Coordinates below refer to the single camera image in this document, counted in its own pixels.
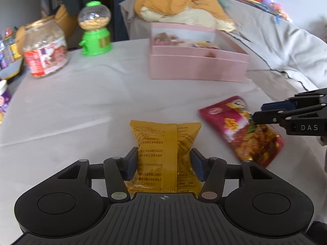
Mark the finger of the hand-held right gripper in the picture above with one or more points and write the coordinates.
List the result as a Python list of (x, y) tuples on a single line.
[(265, 117), (278, 106)]

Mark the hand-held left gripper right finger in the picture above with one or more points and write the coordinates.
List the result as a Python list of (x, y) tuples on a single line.
[(198, 164)]

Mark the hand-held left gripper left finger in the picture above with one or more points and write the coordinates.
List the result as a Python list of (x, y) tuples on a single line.
[(132, 163)]

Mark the magenta snack packet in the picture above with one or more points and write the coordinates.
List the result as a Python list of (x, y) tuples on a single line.
[(237, 130)]

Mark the yellow snack packet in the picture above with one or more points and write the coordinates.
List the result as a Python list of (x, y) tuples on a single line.
[(163, 155)]

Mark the pink cardboard box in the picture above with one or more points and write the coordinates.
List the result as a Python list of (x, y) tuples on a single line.
[(199, 67)]

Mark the grey bed sheet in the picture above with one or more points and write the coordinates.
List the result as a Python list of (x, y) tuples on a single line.
[(276, 48)]

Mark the small brown snack piece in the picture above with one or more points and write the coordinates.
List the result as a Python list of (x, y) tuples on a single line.
[(211, 54)]

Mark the colourful toy pile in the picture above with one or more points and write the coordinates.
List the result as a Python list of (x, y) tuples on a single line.
[(270, 7)]

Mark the green gumball dispenser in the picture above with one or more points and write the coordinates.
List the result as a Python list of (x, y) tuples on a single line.
[(95, 35)]

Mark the dark blue headboard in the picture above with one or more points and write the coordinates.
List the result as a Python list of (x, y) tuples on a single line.
[(122, 23)]

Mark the orange and cream quilt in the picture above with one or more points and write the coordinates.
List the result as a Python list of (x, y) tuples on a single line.
[(178, 5)]

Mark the plastic jar gold lid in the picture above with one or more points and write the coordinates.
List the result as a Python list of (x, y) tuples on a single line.
[(46, 51)]

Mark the purple bottle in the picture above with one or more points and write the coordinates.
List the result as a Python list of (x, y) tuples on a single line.
[(4, 102)]

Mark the yellow beanbag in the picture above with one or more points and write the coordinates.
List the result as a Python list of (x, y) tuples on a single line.
[(67, 25)]

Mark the colourful shelf clutter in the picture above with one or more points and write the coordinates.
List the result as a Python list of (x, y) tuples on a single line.
[(9, 48)]

